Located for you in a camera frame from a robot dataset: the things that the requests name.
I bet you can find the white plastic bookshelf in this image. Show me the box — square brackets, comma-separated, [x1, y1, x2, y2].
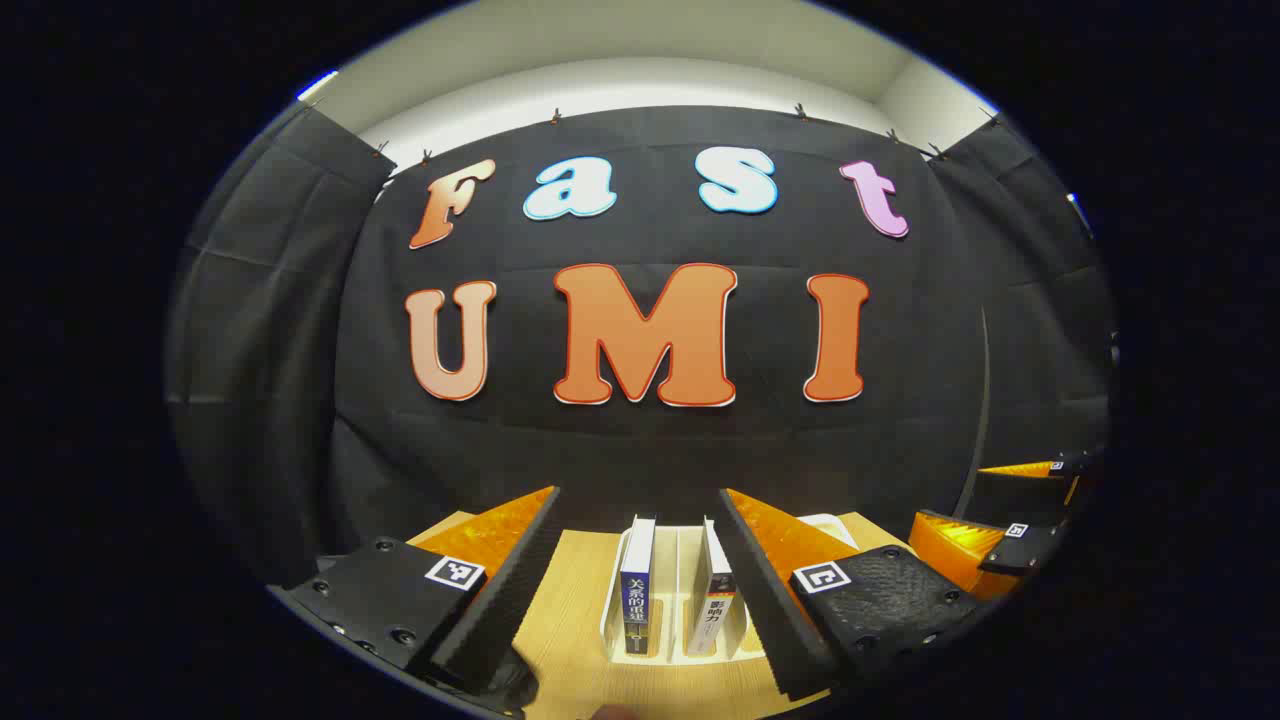
[600, 512, 863, 663]

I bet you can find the portrait cover white book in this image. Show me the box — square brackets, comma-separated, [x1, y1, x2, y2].
[686, 517, 739, 658]

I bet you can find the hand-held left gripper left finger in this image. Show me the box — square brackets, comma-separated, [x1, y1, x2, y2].
[283, 485, 564, 716]

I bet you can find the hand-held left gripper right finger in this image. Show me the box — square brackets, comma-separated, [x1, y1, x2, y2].
[718, 488, 991, 703]

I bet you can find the blue spine book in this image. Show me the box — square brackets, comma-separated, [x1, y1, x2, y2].
[618, 515, 659, 659]

